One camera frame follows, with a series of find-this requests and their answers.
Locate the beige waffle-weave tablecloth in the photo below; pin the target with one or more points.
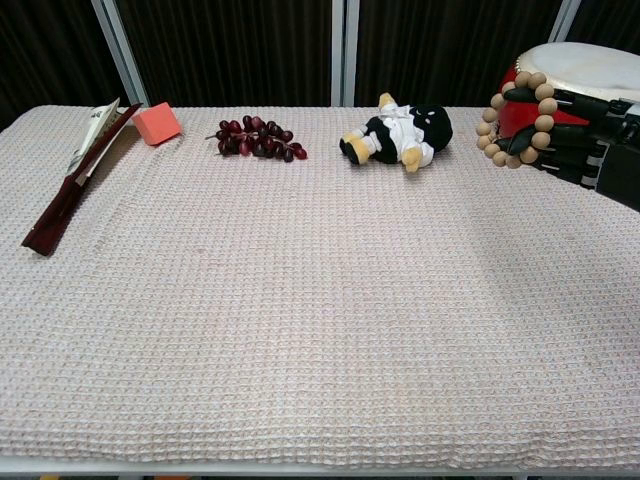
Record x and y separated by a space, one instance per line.
275 310

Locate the red drum with white skin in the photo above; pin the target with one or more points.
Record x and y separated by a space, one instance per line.
585 67

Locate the black white plush doll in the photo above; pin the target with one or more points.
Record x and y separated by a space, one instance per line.
395 135

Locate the dark red grape bunch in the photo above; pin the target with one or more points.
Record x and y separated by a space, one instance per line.
260 142

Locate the dark red folding fan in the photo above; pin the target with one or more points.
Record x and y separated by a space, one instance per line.
60 205

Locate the dark ribbed partition panel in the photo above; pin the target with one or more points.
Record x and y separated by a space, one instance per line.
230 50
450 50
610 22
50 55

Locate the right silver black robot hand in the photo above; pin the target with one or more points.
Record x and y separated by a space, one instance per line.
617 160

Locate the orange foam block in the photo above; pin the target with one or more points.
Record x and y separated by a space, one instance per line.
157 125

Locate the aluminium partition post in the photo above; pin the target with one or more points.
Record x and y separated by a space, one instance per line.
345 50
122 55
564 20

